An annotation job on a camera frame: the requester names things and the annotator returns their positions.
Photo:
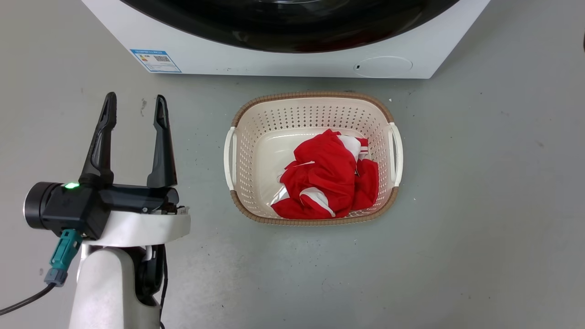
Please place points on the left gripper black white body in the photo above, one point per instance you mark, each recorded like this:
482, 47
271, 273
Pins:
123, 214

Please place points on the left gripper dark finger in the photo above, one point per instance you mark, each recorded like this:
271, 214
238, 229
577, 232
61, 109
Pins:
162, 155
100, 151

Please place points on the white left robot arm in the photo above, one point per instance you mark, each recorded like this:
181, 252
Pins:
105, 288

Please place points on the white front-load washing machine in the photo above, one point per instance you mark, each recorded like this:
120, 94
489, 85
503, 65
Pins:
256, 61

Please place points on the dark glass washing machine door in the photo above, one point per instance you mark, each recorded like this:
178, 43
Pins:
292, 27

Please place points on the blue energy label sticker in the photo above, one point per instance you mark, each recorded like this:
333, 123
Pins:
155, 61

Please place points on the cream perforated laundry basket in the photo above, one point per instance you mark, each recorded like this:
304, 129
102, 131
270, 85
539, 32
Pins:
269, 151

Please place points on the red and white garment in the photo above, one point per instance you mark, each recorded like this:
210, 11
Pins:
329, 173

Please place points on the round white filter cover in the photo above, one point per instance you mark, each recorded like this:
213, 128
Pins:
383, 66

